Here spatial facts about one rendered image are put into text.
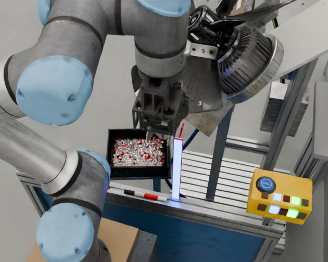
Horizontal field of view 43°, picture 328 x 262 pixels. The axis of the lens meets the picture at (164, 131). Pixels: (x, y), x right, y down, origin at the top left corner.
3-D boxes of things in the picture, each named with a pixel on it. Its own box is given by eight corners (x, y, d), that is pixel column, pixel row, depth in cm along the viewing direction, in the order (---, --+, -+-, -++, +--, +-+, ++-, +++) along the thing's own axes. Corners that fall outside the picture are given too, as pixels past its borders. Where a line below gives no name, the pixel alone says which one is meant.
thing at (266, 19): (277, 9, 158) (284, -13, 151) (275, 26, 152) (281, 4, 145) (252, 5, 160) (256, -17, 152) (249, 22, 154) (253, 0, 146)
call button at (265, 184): (273, 181, 115) (274, 178, 113) (272, 194, 112) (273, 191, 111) (259, 178, 115) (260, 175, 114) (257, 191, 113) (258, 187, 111)
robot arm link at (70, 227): (40, 274, 92) (24, 252, 81) (57, 219, 100) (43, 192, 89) (93, 280, 91) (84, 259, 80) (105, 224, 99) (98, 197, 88)
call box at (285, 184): (303, 196, 123) (313, 178, 114) (301, 227, 117) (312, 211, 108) (249, 185, 125) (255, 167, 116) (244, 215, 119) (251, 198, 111)
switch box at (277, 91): (295, 121, 184) (309, 87, 166) (294, 137, 179) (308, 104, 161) (261, 115, 186) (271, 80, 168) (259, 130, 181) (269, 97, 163)
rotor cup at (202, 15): (207, 39, 146) (181, 15, 141) (239, 17, 136) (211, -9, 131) (200, 68, 138) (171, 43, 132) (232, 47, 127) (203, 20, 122)
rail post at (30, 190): (74, 254, 211) (36, 175, 148) (71, 261, 209) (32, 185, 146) (66, 252, 212) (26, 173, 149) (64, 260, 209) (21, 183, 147)
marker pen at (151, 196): (166, 196, 133) (124, 187, 135) (165, 200, 132) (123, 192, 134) (166, 198, 134) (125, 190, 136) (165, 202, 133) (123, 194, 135)
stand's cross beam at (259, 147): (267, 147, 185) (269, 142, 182) (266, 155, 183) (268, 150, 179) (225, 140, 188) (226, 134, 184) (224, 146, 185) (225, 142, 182)
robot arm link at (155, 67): (141, 20, 62) (196, 28, 61) (143, 43, 65) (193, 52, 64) (127, 53, 57) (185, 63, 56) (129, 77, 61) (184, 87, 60)
